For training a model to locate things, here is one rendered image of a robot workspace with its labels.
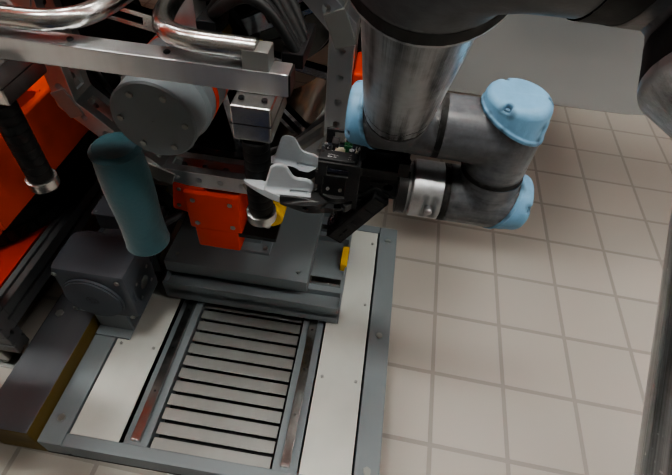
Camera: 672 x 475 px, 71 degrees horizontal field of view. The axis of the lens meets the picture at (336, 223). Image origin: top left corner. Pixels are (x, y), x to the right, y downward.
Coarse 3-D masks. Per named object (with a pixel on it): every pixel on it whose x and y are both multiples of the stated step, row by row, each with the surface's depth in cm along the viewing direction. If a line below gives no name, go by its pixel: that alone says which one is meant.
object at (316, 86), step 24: (72, 0) 81; (96, 24) 89; (120, 24) 97; (144, 24) 84; (240, 24) 82; (264, 24) 81; (96, 72) 91; (312, 72) 86; (312, 96) 103; (216, 120) 107; (288, 120) 96; (312, 120) 93; (216, 144) 102; (240, 144) 101
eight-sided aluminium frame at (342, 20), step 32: (32, 0) 72; (320, 0) 66; (64, 32) 80; (352, 32) 69; (352, 64) 73; (64, 96) 85; (96, 96) 90; (96, 128) 90; (320, 128) 87; (160, 160) 95; (192, 160) 98; (224, 160) 98
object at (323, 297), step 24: (336, 264) 141; (168, 288) 132; (192, 288) 131; (216, 288) 130; (240, 288) 133; (264, 288) 133; (312, 288) 132; (336, 288) 132; (288, 312) 133; (312, 312) 131; (336, 312) 129
